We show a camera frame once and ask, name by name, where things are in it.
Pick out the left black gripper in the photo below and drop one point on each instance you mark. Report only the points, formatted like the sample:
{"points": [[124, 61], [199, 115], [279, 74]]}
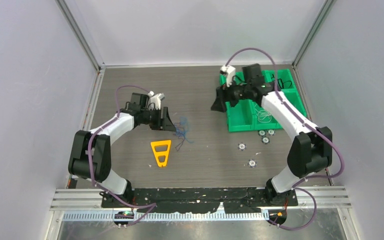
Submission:
{"points": [[161, 123]]}

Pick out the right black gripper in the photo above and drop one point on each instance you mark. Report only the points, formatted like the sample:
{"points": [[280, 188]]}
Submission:
{"points": [[223, 94]]}

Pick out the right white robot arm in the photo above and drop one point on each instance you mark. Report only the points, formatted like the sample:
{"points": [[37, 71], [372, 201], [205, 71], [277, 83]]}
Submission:
{"points": [[310, 150]]}

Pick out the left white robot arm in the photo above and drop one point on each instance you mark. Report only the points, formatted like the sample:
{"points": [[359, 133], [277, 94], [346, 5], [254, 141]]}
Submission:
{"points": [[91, 157]]}

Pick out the green compartment bin tray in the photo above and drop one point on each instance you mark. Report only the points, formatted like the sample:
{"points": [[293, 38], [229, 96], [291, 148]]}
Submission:
{"points": [[248, 116]]}

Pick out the poker chip centre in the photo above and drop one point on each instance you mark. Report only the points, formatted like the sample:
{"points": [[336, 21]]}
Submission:
{"points": [[242, 146]]}

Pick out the poker chip right upper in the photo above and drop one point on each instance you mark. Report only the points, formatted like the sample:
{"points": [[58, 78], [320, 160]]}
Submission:
{"points": [[271, 132]]}

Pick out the poker chip lower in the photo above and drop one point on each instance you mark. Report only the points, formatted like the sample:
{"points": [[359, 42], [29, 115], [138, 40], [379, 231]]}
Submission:
{"points": [[252, 163]]}

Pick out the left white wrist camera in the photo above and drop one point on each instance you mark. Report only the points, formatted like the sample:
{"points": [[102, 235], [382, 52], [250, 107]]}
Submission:
{"points": [[155, 100]]}

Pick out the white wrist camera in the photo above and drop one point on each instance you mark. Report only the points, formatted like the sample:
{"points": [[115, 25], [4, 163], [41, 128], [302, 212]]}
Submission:
{"points": [[155, 100], [229, 72]]}

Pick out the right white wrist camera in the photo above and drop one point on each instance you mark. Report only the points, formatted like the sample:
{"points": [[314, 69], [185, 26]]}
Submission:
{"points": [[229, 72]]}

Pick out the yellow triangular plastic frame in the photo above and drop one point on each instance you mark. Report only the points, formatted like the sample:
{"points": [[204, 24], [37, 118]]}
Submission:
{"points": [[161, 151]]}

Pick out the slotted aluminium cable duct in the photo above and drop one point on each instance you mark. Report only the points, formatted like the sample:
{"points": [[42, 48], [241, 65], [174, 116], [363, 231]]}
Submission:
{"points": [[101, 216]]}

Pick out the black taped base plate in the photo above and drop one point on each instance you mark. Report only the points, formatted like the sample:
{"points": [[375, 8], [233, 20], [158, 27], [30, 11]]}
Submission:
{"points": [[199, 200]]}

